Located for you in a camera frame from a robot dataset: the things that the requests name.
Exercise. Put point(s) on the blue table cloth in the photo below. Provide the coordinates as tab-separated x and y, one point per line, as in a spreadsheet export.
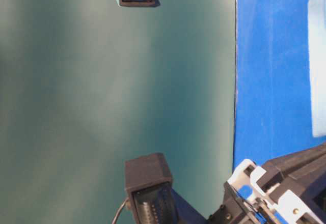
273	97

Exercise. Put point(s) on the black white near gripper body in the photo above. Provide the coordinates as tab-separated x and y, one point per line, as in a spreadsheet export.
289	188

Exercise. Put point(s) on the thin black near cable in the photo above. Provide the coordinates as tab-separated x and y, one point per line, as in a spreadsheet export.
125	204

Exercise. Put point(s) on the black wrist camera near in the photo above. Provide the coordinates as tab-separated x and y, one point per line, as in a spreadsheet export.
149	187

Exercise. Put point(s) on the light blue towel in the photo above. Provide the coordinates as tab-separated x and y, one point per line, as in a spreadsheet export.
316	44

